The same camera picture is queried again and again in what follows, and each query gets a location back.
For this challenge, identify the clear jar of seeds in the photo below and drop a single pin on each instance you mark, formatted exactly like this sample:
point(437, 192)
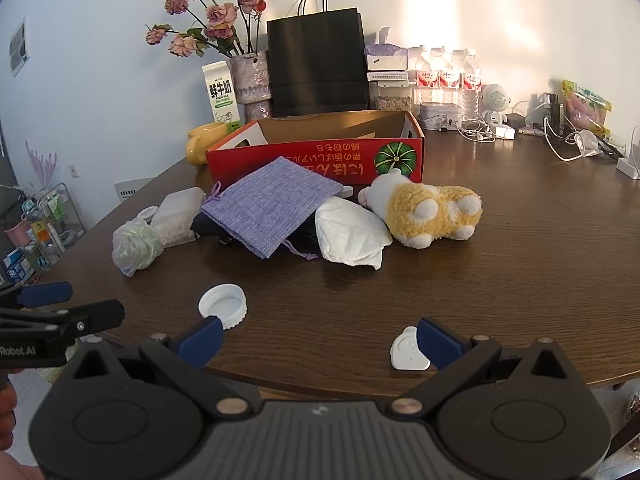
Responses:
point(392, 97)

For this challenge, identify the black adapter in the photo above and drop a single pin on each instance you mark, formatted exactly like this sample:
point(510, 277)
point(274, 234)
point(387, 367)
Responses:
point(514, 120)

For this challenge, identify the pack of water bottles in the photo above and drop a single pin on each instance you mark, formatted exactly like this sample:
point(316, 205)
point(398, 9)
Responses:
point(447, 77)

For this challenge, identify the white labelled bottle cap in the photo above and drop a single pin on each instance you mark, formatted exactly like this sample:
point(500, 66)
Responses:
point(145, 213)

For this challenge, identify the white printed panel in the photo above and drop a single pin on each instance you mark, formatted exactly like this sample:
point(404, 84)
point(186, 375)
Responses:
point(132, 192)

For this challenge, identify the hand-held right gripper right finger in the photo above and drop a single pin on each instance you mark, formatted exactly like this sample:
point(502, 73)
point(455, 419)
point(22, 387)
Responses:
point(440, 345)

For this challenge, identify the wall outlet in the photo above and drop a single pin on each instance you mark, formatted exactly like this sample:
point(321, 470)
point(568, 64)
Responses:
point(74, 170)

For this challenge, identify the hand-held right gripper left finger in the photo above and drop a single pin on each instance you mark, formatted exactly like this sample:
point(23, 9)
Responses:
point(202, 338)

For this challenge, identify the flat white box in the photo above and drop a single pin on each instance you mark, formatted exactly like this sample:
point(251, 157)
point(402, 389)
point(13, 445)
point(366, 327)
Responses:
point(387, 76)

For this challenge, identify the black paper bag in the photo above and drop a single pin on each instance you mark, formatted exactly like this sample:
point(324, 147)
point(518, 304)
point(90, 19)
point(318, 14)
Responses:
point(317, 60)

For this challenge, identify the red printed cardboard box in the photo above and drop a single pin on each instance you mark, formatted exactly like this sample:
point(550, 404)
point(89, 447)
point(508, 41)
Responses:
point(320, 160)

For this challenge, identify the yellow white plush toy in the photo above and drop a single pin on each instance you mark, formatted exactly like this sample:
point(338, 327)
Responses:
point(430, 207)

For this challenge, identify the blue white carton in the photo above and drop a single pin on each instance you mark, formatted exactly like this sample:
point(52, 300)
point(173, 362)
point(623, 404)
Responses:
point(17, 267)

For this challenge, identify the yellow pink snack bag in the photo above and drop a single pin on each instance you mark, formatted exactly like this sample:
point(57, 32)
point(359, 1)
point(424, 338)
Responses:
point(585, 105)

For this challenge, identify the dried rose bouquet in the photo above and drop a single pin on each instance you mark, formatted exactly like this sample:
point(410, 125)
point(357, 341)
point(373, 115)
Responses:
point(215, 15)

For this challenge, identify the white earphones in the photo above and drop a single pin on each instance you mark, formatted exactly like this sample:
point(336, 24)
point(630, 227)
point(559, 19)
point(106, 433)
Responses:
point(475, 127)

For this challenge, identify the white face mask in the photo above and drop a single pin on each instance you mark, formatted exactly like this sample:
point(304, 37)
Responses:
point(350, 232)

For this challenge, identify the purple knitted pouch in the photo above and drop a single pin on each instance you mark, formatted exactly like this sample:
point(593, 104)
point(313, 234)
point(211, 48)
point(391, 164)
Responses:
point(270, 205)

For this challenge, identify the white green milk carton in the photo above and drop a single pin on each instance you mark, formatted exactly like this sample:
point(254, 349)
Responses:
point(220, 95)

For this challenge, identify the person's left hand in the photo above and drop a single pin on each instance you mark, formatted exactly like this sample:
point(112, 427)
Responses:
point(6, 410)

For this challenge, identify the purple textured vase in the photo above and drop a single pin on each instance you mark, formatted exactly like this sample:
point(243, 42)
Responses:
point(250, 80)

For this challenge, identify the clear plastic pill box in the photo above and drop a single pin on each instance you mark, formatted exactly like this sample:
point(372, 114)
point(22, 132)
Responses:
point(175, 215)

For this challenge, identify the small white object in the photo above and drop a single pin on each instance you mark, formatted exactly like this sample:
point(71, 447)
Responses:
point(589, 141)

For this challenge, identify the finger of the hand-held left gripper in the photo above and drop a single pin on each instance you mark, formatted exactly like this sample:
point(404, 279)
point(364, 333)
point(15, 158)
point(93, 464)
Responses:
point(95, 315)
point(47, 294)

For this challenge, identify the printed tin box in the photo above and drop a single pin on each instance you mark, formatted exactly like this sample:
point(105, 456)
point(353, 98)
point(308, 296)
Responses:
point(437, 116)

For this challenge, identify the plastic bag bundle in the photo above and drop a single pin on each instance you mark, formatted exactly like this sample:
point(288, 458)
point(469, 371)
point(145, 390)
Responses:
point(135, 247)

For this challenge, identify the pink cup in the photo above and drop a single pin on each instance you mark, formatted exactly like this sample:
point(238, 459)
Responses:
point(17, 234)

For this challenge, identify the purple tissue pack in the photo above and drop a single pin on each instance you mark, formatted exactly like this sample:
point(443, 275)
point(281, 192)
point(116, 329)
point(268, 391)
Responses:
point(387, 55)

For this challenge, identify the small white fan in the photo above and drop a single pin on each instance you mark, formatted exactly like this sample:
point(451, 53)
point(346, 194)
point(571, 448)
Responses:
point(495, 97)

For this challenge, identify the yellow mug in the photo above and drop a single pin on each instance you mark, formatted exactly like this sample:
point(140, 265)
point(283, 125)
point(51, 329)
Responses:
point(200, 142)

